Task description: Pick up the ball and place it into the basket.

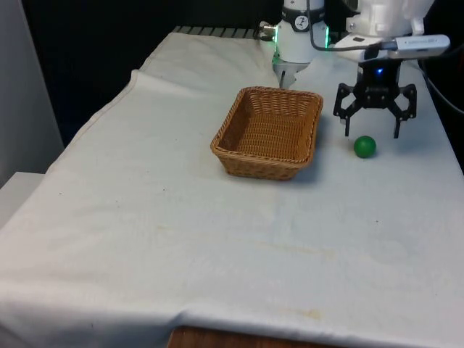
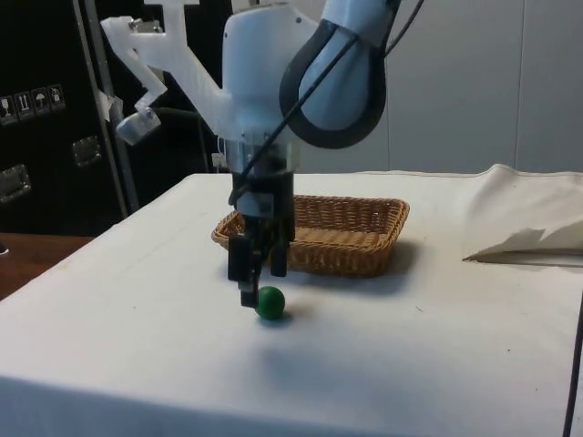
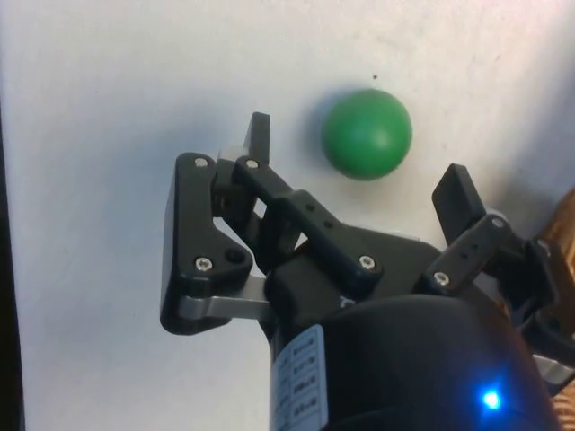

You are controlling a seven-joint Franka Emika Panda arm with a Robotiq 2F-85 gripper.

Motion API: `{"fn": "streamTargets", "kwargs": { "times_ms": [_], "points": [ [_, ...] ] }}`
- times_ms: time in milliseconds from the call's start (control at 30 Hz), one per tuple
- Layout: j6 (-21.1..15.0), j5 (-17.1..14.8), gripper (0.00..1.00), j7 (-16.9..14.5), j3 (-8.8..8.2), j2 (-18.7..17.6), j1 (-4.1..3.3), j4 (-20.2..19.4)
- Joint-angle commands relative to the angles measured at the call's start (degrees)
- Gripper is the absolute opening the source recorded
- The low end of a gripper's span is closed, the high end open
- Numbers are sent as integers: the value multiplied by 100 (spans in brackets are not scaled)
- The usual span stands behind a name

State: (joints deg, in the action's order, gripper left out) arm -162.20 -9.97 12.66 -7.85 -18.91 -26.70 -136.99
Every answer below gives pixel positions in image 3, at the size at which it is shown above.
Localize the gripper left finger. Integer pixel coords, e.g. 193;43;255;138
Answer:
160;111;385;336

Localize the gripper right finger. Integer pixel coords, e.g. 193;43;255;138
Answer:
424;163;575;360

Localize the green ball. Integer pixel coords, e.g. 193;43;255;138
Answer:
321;88;413;181

